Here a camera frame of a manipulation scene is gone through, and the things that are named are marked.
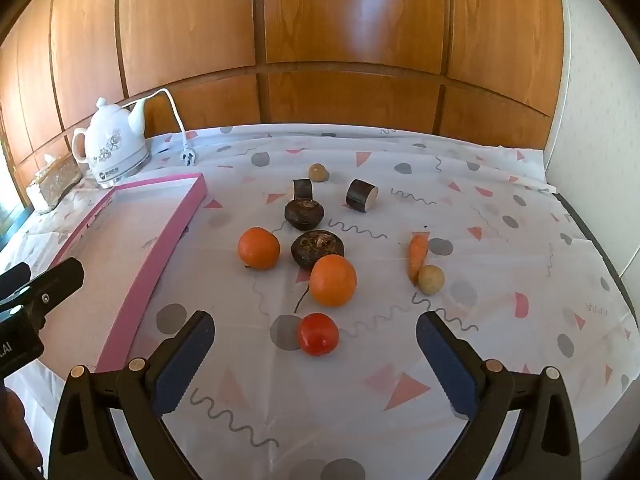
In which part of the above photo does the small tan potato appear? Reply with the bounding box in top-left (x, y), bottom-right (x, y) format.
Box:
top-left (418, 264), bottom-right (445, 296)

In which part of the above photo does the orange mandarin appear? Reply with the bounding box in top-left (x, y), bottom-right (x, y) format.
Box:
top-left (309, 255), bottom-right (357, 308)
top-left (236, 226), bottom-right (280, 271)

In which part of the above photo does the orange carrot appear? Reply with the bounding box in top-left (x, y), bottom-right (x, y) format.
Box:
top-left (407, 232), bottom-right (428, 285)

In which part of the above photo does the red tomato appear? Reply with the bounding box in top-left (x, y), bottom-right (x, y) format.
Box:
top-left (296, 313), bottom-right (340, 356)

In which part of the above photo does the dark sugarcane piece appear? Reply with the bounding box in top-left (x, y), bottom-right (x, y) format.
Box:
top-left (292, 178), bottom-right (314, 200)
top-left (345, 179), bottom-right (378, 214)

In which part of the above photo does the small tan round fruit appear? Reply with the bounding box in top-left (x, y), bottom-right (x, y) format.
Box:
top-left (308, 162), bottom-right (330, 182)

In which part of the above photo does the person's left hand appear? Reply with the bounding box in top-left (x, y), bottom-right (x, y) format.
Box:
top-left (1, 388), bottom-right (43, 468)

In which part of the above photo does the woven tissue box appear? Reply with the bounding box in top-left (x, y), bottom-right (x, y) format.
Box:
top-left (26, 153), bottom-right (82, 214)

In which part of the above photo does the pink shallow tray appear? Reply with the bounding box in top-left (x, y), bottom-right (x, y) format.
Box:
top-left (40, 174), bottom-right (207, 377)

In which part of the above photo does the white ceramic electric kettle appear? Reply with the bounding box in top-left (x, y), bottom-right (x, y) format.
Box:
top-left (70, 98), bottom-right (150, 188)

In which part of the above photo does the patterned white tablecloth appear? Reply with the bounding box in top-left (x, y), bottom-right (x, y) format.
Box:
top-left (1, 125), bottom-right (639, 479)

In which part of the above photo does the white kettle power cord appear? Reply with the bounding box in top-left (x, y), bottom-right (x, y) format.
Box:
top-left (120, 88), bottom-right (199, 167)

